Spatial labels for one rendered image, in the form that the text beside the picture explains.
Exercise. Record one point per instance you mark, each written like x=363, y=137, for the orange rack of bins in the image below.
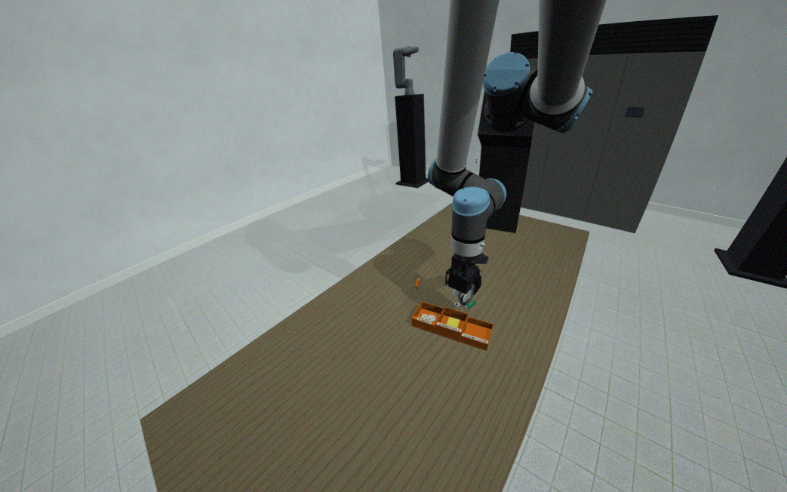
x=470, y=327

